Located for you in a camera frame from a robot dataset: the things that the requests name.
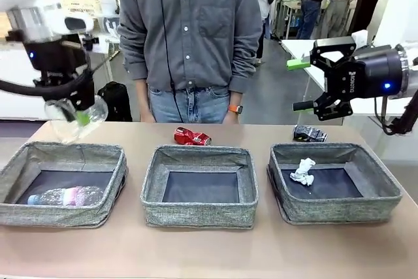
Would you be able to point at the person's blue jeans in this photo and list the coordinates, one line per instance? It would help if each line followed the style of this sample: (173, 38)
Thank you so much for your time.
(196, 106)

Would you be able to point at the white slotted plastic crate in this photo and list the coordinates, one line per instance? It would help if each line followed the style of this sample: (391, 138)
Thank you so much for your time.
(81, 1)

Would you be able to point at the white box with dark logo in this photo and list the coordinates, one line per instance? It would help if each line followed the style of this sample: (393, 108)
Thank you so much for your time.
(111, 25)

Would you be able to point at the background white lab table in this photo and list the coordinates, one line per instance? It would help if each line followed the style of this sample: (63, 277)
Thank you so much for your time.
(289, 3)

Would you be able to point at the grey fabric basket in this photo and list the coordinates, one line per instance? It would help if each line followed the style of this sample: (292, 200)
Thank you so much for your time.
(65, 218)
(336, 210)
(199, 215)

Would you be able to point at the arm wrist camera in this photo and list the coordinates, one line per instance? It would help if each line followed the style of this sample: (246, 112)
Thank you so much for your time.
(360, 37)
(89, 43)

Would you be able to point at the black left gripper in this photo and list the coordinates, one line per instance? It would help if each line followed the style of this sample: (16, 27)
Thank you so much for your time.
(55, 60)

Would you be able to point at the person's right forearm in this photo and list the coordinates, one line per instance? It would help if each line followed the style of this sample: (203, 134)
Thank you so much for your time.
(142, 96)

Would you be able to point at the black backpack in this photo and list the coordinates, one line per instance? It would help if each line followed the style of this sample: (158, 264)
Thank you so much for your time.
(114, 102)

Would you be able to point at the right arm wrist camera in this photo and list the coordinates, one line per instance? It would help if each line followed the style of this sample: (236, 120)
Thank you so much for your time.
(360, 37)

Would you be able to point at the crushed black soda can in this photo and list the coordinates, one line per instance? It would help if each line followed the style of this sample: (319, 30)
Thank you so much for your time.
(308, 133)

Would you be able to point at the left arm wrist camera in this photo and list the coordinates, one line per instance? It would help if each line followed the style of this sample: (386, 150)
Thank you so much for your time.
(89, 43)

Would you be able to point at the clear crushed plastic bottle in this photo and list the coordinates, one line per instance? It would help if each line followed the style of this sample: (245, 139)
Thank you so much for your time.
(94, 119)

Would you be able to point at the background person in beige top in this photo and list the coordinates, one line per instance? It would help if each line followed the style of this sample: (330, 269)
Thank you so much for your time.
(365, 11)

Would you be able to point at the orange wrist watch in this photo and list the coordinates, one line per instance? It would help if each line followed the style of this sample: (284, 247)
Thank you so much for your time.
(235, 109)

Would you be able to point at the large white table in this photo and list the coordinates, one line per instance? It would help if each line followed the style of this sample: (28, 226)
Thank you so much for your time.
(300, 47)

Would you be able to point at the white background desk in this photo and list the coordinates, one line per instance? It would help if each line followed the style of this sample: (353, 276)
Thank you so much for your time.
(109, 43)

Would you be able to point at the plastic bottle with pink label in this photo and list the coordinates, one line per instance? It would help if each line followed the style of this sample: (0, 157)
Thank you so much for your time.
(68, 195)

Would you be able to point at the white paper ball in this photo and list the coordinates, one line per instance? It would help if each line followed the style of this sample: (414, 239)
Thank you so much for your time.
(303, 172)

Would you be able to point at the background person in white shirt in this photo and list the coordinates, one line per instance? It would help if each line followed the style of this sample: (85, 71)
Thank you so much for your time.
(339, 8)

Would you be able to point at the person's grey button shirt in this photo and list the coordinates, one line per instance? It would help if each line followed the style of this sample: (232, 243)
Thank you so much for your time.
(189, 24)

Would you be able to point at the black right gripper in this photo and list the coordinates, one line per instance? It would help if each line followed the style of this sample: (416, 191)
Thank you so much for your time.
(369, 73)

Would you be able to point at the person's left forearm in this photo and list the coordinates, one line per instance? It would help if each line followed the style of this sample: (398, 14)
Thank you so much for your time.
(236, 97)

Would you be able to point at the white plastic tub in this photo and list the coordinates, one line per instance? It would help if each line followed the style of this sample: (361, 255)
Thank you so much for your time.
(109, 6)

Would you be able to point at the crushed red soda can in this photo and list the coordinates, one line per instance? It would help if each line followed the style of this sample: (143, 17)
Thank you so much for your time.
(191, 137)

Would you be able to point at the person's right hand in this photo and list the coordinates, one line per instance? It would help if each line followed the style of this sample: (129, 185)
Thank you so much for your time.
(147, 117)

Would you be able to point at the person's left hand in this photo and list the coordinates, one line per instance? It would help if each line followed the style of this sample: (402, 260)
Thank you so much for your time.
(232, 119)

